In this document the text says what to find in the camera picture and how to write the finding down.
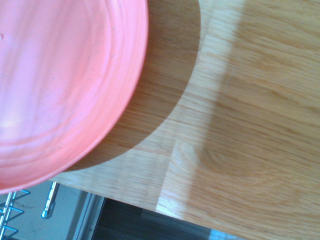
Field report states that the pink plastic plate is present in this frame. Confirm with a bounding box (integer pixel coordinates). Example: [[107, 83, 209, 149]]
[[0, 0, 150, 196]]

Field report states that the grey dishwasher body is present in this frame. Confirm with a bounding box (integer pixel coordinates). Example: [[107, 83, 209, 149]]
[[65, 192, 107, 240]]

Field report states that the light wooden countertop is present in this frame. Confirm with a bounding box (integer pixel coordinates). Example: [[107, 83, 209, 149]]
[[48, 0, 320, 240]]

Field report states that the chrome metal handle bar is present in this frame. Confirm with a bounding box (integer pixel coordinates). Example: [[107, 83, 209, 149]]
[[40, 181, 60, 219]]

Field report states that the grey wire dishwasher rack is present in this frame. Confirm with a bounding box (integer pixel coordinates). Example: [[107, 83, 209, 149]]
[[0, 189, 31, 240]]

